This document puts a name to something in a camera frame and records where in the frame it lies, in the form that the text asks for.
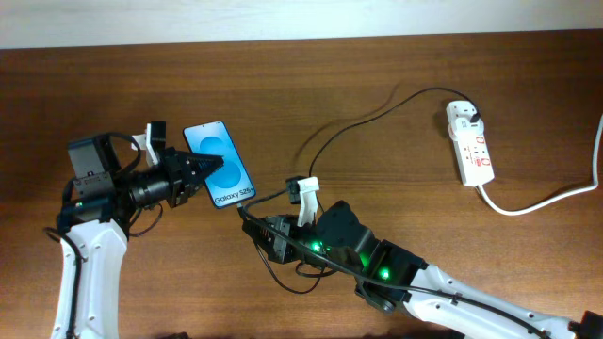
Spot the blue Galaxy smartphone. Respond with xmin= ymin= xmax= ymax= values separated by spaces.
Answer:
xmin=182 ymin=121 xmax=257 ymax=210

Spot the black USB charging cable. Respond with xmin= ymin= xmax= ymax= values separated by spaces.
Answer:
xmin=235 ymin=87 xmax=481 ymax=296

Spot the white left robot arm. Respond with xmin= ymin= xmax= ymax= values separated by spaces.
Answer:
xmin=44 ymin=132 xmax=224 ymax=338

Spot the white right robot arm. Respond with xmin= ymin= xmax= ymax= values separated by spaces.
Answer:
xmin=240 ymin=201 xmax=602 ymax=338

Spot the white charger plug adapter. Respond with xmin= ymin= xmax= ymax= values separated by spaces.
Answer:
xmin=448 ymin=117 xmax=484 ymax=141

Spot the white power strip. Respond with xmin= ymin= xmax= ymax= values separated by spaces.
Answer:
xmin=446 ymin=101 xmax=495 ymax=186

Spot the white power strip cord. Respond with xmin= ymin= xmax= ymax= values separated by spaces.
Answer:
xmin=474 ymin=112 xmax=603 ymax=217

